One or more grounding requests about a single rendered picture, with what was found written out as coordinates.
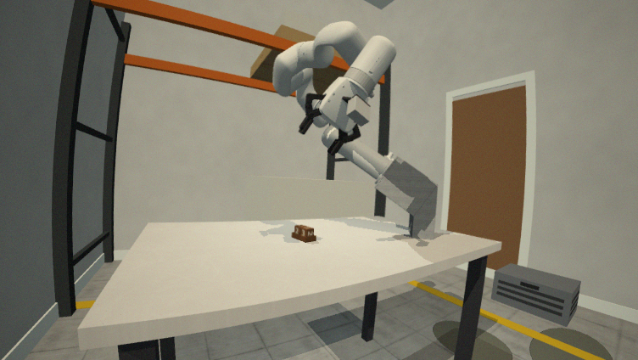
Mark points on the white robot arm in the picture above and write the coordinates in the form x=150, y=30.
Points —
x=293, y=68

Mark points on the brown wooden cube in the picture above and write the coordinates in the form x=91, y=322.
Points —
x=307, y=231
x=297, y=228

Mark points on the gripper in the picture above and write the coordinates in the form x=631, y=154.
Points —
x=334, y=108

